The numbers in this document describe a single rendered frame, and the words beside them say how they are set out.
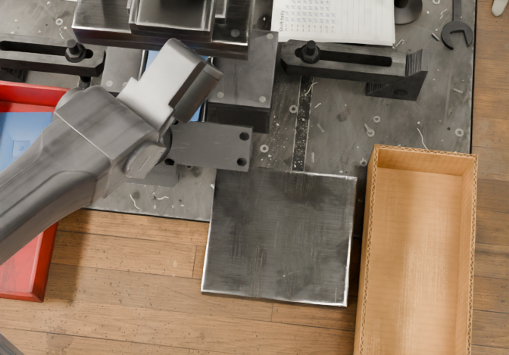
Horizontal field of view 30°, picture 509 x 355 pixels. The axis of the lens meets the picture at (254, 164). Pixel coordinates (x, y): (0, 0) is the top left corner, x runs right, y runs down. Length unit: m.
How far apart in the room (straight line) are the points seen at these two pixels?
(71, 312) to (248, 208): 0.24
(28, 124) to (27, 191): 0.47
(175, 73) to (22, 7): 0.48
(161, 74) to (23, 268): 0.40
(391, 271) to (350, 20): 0.31
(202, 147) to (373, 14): 0.37
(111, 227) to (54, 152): 0.40
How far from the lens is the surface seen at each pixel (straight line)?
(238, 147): 0.92
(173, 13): 0.94
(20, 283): 1.16
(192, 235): 1.15
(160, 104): 0.84
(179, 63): 0.84
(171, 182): 0.98
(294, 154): 1.18
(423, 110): 1.21
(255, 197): 1.13
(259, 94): 1.11
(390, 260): 1.14
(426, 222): 1.16
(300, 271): 1.11
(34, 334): 1.15
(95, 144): 0.78
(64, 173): 0.76
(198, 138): 0.92
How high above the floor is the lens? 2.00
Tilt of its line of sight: 71 degrees down
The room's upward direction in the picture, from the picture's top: straight up
